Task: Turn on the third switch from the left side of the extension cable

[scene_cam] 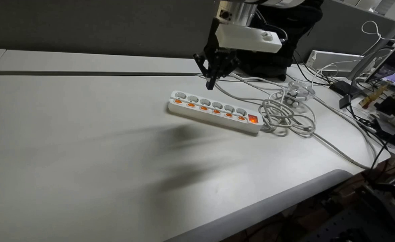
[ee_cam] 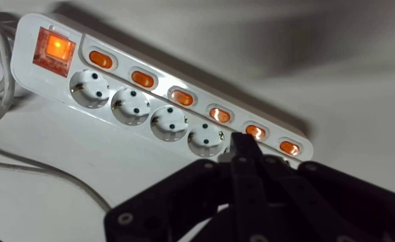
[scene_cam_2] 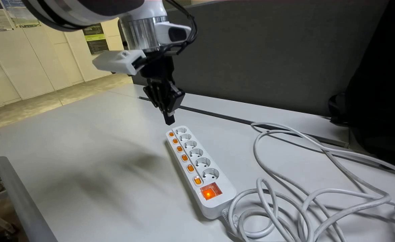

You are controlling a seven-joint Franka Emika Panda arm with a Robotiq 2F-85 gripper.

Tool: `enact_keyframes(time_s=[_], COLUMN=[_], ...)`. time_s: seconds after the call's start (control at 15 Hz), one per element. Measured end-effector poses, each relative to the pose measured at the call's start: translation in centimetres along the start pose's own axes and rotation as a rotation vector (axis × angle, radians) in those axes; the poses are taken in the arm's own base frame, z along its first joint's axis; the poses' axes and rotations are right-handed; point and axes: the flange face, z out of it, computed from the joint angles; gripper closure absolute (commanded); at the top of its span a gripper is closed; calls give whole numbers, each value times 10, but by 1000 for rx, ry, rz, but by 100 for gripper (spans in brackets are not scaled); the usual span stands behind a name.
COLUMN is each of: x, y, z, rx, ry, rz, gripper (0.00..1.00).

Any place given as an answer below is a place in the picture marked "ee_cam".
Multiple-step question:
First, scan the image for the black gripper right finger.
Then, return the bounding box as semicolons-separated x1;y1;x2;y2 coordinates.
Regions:
244;133;395;242

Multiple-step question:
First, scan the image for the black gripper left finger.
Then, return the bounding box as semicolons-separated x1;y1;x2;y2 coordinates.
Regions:
103;131;256;242

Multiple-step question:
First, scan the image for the white six-socket power strip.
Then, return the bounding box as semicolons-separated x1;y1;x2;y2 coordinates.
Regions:
10;12;316;166

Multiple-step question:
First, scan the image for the white coiled power cable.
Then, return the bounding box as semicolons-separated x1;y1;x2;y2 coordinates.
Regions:
0;12;115;214

